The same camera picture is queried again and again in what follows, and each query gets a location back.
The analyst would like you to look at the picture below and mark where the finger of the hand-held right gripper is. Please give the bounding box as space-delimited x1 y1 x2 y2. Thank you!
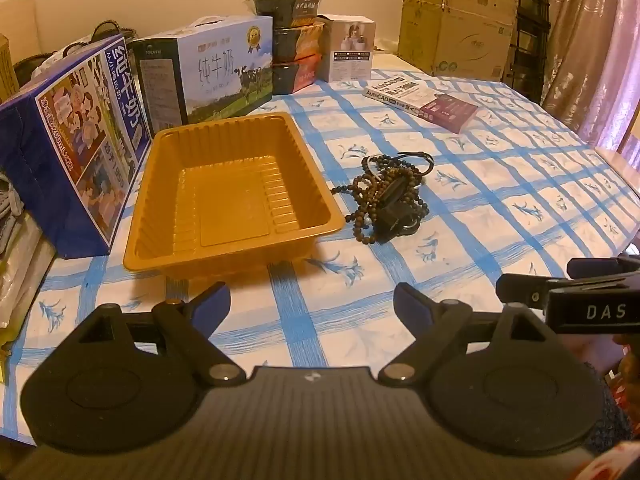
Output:
567 256 640 279
496 272 552 309

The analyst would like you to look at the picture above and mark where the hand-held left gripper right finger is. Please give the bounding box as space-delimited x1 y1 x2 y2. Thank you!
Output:
377 283 556 386

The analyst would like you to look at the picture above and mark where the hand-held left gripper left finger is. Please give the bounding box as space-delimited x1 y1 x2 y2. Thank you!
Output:
75 281 247 387

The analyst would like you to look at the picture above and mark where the yellow plastic tray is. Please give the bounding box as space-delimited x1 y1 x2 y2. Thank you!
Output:
122 111 346 281

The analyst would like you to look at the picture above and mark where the black strap pendant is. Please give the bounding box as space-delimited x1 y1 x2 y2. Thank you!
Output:
374 177 422 244

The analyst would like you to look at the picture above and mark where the dark small bead necklace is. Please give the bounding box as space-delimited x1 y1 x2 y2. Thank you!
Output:
331 170 431 246

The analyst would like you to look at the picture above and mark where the brown wooden bead bracelet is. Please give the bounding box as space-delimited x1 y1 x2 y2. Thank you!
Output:
362 154 432 196

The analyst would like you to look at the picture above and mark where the person's right hand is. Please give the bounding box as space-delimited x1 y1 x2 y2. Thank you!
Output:
560 333 627 376

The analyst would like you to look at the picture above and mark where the blue checked tablecloth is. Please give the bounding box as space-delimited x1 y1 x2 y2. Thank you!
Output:
0 67 640 451

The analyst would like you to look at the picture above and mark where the pale wooden furniture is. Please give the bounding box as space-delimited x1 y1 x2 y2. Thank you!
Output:
595 130 640 196

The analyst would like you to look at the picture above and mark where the clear plastic wrapped package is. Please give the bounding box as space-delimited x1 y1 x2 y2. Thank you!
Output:
0 215 56 386

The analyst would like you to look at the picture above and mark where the white and purple book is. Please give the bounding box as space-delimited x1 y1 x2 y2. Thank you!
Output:
362 76 480 135

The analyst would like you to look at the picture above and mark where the blue cartoon print milk carton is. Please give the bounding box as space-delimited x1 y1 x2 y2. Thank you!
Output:
0 34 152 260

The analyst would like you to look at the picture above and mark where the grey towel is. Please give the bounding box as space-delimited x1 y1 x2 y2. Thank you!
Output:
0 170 23 261

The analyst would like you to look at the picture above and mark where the white cow picture milk box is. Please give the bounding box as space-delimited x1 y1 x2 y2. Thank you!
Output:
131 15 275 136

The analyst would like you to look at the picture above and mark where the pink patterned curtain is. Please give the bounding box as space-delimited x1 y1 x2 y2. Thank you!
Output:
542 0 640 151

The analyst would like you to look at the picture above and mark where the red label instant noodle bowl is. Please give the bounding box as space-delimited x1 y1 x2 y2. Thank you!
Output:
272 55 318 95

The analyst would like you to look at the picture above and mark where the black folding hand cart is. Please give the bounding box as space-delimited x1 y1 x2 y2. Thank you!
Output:
510 0 551 106

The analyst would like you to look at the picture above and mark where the large open cardboard box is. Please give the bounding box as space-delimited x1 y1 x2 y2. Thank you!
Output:
397 0 517 81

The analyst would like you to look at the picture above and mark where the small white product box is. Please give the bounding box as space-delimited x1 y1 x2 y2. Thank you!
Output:
316 14 376 83

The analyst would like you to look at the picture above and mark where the orange label instant noodle bowl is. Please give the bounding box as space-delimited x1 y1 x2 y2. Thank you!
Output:
272 22 325 66

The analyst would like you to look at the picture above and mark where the dark label instant noodle bowl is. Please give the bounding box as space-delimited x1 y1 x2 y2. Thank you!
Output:
248 0 325 28

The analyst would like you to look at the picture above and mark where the small taped cardboard box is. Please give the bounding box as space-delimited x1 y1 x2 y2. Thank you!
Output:
0 35 21 103

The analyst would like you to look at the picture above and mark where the black bag with rope handles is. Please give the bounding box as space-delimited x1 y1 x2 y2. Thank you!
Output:
12 20 136 91

